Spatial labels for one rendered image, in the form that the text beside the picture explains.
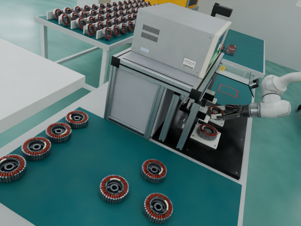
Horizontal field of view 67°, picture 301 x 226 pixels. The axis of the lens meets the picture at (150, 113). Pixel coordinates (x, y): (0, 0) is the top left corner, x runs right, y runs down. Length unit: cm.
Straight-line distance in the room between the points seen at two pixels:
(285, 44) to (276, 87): 510
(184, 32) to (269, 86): 67
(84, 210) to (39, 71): 50
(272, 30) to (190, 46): 549
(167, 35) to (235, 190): 78
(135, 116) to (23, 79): 65
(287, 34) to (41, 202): 623
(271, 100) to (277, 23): 509
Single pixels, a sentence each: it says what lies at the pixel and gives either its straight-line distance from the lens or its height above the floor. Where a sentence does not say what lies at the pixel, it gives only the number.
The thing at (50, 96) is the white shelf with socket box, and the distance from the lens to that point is 62.
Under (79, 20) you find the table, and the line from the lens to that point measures 254.
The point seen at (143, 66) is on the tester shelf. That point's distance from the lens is 106.
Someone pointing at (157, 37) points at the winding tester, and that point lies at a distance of 113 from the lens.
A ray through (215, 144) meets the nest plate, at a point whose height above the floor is 78.
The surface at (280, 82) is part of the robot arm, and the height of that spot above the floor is 110.
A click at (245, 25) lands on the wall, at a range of 650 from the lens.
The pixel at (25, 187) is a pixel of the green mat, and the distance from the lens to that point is 99.
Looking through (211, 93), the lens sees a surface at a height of 92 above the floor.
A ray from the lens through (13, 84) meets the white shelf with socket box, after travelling 65.
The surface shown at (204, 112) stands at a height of 92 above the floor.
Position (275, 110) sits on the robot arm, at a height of 99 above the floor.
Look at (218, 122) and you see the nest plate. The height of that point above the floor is 78.
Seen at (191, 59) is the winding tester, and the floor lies 118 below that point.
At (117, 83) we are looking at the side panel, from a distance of 115.
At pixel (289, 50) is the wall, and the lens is 664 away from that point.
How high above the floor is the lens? 154
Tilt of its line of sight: 34 degrees down
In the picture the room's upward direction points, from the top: 16 degrees clockwise
